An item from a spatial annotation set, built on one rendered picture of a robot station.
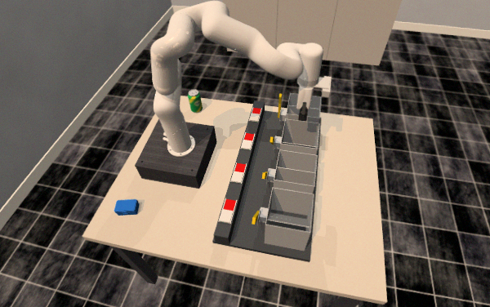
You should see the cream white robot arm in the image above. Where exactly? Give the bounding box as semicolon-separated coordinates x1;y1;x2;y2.
150;1;331;157

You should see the small blue box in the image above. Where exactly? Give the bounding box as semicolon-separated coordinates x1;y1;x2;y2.
114;199;140;216

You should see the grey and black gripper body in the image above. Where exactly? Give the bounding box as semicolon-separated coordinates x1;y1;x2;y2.
296;82;314;110

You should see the green and yellow drink can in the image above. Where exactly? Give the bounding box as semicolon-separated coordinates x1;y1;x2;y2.
188;90;203;113

